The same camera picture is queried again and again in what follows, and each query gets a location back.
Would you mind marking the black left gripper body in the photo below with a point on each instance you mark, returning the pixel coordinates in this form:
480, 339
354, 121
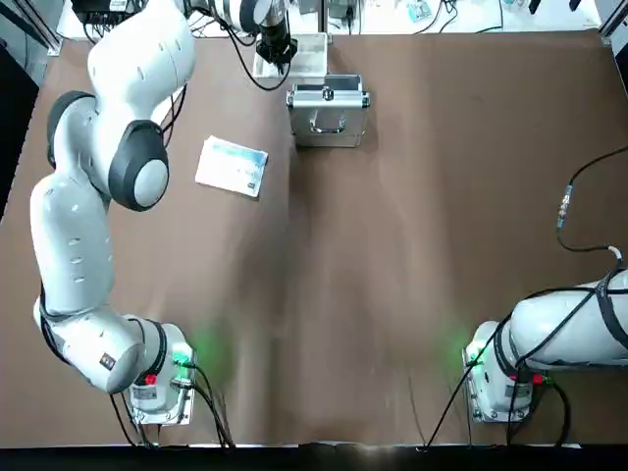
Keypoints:
276, 48

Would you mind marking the white plastic partition tray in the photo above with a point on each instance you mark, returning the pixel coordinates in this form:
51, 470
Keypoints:
309, 54

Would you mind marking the aluminium first-aid case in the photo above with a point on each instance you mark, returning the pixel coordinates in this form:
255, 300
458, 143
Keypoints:
328, 118

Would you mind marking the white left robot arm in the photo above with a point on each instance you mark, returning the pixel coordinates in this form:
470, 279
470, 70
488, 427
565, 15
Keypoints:
98, 196

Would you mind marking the wide white blue packet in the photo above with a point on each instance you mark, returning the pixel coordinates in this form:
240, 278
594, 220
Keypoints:
230, 167

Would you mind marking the small teal packet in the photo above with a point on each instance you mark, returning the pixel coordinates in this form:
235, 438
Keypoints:
419, 11

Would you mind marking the aluminium profile post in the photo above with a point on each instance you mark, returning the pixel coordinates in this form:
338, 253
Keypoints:
325, 15

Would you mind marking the black network switch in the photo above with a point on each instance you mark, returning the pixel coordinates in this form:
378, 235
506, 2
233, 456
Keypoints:
108, 7

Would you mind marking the aluminium frame bar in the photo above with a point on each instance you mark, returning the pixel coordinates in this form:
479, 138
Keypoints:
613, 24

